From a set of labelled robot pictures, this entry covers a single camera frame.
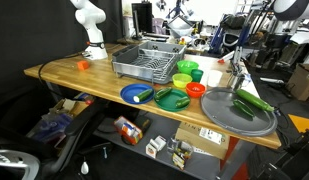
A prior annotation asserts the cardboard box under table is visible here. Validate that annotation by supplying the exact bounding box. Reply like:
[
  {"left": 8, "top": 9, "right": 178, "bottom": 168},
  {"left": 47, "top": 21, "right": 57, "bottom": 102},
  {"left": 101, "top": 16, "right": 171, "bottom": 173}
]
[{"left": 175, "top": 122, "right": 229, "bottom": 159}]

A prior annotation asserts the grey dish drying rack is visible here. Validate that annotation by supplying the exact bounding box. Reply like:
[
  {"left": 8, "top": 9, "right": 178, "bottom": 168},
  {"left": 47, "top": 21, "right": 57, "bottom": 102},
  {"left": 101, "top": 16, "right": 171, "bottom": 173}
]
[{"left": 112, "top": 41, "right": 186, "bottom": 84}]

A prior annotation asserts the dark green plastic plate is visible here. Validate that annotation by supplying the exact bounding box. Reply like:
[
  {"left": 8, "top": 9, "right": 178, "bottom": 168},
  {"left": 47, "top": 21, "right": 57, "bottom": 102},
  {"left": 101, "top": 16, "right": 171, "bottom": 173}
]
[{"left": 154, "top": 88, "right": 190, "bottom": 112}]

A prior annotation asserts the dark green plastic cup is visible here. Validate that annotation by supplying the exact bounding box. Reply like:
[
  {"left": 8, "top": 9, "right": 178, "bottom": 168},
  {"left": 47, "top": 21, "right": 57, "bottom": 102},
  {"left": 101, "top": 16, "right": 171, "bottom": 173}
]
[{"left": 191, "top": 69, "right": 204, "bottom": 82}]

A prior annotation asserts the white ceramic mug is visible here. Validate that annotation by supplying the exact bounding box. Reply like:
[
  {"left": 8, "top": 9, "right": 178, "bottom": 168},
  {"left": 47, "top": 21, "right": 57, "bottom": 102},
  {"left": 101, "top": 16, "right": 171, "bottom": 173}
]
[{"left": 207, "top": 70, "right": 223, "bottom": 87}]

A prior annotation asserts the orange plastic bowl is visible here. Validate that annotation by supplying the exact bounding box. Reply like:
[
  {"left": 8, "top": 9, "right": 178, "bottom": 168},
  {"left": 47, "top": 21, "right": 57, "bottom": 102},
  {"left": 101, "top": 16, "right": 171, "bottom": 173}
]
[{"left": 186, "top": 82, "right": 206, "bottom": 98}]

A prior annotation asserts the small orange block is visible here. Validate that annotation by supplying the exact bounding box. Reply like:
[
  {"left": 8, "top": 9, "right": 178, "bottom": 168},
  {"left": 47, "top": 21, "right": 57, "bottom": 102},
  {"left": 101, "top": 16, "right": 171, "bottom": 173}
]
[{"left": 77, "top": 60, "right": 89, "bottom": 71}]

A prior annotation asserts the small dark green cucumber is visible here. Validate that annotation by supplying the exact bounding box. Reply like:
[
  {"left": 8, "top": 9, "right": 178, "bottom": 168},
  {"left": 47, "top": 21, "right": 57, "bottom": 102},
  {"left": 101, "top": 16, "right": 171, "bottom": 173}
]
[{"left": 233, "top": 99, "right": 255, "bottom": 117}]

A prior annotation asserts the large light green cucumber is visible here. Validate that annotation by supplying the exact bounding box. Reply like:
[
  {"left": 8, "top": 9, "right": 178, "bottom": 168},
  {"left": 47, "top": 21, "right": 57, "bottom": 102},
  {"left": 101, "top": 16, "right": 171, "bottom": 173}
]
[{"left": 236, "top": 89, "right": 274, "bottom": 112}]

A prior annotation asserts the orange snack box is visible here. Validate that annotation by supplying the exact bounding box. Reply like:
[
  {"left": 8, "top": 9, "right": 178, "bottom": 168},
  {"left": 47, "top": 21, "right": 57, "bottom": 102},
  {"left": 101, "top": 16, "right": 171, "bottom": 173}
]
[{"left": 114, "top": 116, "right": 143, "bottom": 145}]

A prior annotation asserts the cucumber on blue plate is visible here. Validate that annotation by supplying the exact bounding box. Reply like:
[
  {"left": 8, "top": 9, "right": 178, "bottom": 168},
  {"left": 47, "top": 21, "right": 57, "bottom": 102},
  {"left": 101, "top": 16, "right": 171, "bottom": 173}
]
[{"left": 133, "top": 89, "right": 153, "bottom": 102}]

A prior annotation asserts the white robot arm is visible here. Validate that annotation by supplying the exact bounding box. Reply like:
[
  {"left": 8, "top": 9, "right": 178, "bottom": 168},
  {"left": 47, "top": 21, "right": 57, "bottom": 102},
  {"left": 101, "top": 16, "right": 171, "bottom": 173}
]
[{"left": 70, "top": 0, "right": 108, "bottom": 60}]

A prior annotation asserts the metallic jug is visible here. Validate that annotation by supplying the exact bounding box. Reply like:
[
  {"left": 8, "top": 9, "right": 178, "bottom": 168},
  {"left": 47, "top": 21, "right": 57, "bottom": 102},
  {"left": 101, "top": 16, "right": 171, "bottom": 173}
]
[{"left": 227, "top": 73, "right": 251, "bottom": 91}]

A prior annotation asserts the blue plastic plate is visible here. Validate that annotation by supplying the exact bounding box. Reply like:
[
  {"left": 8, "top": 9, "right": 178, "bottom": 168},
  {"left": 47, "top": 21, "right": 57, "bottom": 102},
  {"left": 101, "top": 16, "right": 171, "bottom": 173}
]
[{"left": 120, "top": 84, "right": 154, "bottom": 104}]

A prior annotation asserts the yellow-green plastic bowl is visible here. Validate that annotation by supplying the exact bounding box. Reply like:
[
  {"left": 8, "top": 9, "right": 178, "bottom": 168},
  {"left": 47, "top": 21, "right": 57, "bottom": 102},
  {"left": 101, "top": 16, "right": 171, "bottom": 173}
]
[{"left": 172, "top": 73, "right": 192, "bottom": 88}]

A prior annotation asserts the cucumber on green plate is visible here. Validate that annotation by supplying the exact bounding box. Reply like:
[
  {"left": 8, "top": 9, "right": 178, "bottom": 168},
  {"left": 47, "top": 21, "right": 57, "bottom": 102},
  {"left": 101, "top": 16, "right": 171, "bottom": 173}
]
[
  {"left": 175, "top": 96, "right": 190, "bottom": 108},
  {"left": 154, "top": 87, "right": 172, "bottom": 100}
]

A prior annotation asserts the black office chair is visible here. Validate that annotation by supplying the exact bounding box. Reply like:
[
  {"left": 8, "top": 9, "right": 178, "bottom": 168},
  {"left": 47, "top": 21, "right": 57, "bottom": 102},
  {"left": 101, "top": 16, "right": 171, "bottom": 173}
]
[{"left": 0, "top": 98, "right": 107, "bottom": 180}]

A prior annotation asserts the black computer monitor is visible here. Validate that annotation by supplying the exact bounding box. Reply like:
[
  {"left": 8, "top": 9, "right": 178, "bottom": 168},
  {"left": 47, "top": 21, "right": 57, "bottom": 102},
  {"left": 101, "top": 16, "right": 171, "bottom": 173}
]
[{"left": 132, "top": 2, "right": 153, "bottom": 33}]

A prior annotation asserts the large grey round tray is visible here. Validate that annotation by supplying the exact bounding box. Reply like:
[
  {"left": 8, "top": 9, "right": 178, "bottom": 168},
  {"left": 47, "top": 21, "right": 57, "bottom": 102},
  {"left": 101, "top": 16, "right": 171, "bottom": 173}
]
[{"left": 200, "top": 88, "right": 278, "bottom": 137}]

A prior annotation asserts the bright green plastic bowl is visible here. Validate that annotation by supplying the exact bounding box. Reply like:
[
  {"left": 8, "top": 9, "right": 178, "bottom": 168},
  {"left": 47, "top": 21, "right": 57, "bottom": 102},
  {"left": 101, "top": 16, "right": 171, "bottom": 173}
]
[{"left": 177, "top": 60, "right": 199, "bottom": 75}]

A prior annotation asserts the left cucumber on green plate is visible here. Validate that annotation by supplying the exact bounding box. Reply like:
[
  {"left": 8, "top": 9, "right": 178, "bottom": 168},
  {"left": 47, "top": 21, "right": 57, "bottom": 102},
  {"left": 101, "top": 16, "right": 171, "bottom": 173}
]
[{"left": 154, "top": 87, "right": 172, "bottom": 100}]

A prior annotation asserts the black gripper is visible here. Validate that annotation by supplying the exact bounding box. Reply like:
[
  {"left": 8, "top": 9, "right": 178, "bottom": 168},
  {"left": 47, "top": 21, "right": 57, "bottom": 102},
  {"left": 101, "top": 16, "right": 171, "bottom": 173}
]
[{"left": 230, "top": 61, "right": 242, "bottom": 76}]

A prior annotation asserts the right cucumber on green plate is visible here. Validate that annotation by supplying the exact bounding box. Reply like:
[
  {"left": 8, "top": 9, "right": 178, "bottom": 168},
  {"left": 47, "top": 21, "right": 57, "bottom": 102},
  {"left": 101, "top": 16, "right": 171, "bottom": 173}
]
[{"left": 175, "top": 96, "right": 190, "bottom": 108}]

